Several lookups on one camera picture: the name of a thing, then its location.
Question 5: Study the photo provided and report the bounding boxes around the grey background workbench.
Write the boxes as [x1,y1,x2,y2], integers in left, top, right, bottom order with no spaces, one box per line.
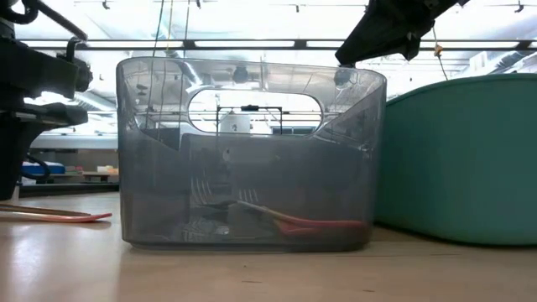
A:
[29,133,120,151]

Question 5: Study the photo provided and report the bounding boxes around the hanging wire yellow connector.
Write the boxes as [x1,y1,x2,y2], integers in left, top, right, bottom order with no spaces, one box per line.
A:
[430,25,449,81]

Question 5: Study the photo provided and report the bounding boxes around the grey translucent plastic bin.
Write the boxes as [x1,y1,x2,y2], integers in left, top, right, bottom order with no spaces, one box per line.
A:
[116,56,388,253]

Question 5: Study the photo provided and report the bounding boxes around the white cylindrical container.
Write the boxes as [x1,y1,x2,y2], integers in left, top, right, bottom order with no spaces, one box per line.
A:
[219,112,252,135]

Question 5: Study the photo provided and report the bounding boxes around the dark round ceiling fixture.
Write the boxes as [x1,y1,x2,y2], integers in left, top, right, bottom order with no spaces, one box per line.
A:
[232,65,251,84]

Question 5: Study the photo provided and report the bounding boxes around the dark thin hanging cable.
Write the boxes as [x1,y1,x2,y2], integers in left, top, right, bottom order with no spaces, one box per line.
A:
[178,0,191,139]
[144,0,165,127]

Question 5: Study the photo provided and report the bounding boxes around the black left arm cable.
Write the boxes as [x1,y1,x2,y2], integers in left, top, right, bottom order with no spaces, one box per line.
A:
[0,0,89,42]

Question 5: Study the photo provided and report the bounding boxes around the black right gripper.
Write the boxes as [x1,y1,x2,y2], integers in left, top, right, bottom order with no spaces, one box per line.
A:
[334,0,471,66]

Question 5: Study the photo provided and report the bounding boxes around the silver fork orange handle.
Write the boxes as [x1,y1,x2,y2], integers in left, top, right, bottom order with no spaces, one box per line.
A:
[189,174,368,231]
[237,187,322,237]

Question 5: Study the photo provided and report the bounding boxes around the thin black metal frame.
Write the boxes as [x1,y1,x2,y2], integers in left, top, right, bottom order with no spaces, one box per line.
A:
[216,104,284,136]

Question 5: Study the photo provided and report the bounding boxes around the blue box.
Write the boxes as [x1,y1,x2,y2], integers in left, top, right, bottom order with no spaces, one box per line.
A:
[21,161,67,175]

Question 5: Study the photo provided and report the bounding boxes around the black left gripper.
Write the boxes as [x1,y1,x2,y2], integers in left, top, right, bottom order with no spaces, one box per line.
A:
[0,36,94,202]

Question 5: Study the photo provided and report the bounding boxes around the black cable loop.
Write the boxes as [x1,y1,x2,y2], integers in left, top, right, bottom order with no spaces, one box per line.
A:
[24,154,51,184]

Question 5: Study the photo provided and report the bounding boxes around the red handled utensil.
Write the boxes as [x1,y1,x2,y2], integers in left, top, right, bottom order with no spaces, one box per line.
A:
[0,211,113,224]

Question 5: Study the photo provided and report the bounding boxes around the black overhead frame rail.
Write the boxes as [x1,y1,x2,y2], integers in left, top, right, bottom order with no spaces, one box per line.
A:
[16,38,537,52]

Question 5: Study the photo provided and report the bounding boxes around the teal plastic bin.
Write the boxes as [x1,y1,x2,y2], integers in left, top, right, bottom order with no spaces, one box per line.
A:
[374,73,537,247]

